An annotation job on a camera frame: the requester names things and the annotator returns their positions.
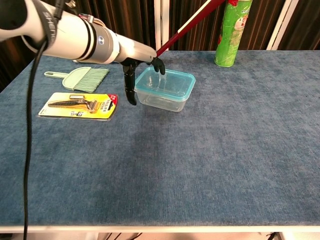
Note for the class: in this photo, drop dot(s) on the green chips can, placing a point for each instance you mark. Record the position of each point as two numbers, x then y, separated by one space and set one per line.
231 35

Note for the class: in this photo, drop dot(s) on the clear plastic food container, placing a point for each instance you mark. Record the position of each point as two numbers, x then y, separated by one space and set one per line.
162 100

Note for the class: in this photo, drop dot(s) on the red and white stick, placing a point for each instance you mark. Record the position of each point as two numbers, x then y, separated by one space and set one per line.
190 23

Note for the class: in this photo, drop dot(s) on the razor in yellow blister pack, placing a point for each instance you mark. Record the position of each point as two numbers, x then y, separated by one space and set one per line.
80 106

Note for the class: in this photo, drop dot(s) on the white and grey left arm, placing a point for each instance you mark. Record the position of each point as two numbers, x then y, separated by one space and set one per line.
62 35

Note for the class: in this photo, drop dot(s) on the light green hand brush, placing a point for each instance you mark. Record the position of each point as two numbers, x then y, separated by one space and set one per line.
82 78

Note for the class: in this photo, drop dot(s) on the silver and black left hand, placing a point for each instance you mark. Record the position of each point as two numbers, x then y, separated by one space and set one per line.
135 53

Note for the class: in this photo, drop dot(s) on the teal transparent container lid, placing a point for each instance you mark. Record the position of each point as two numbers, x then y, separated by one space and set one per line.
172 82

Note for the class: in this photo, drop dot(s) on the blue fabric table cover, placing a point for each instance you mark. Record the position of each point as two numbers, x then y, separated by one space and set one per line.
225 150

